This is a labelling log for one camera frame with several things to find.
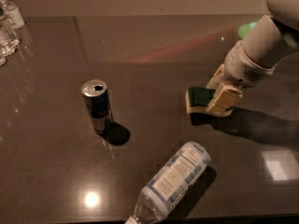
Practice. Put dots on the lying clear water bottle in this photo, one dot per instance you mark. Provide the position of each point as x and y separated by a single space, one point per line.
168 187

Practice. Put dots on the white labelled bottle top left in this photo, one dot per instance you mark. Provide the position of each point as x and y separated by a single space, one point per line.
13 14

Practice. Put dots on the green and yellow sponge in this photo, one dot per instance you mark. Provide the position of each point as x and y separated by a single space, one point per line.
197 100

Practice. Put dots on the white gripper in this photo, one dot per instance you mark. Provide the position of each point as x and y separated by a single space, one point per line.
242 66

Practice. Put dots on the blue silver redbull can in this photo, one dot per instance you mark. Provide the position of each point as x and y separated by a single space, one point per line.
95 95

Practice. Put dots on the clear ribbed water bottle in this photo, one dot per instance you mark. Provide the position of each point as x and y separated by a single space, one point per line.
9 40

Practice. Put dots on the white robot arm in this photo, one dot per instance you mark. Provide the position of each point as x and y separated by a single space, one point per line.
255 57

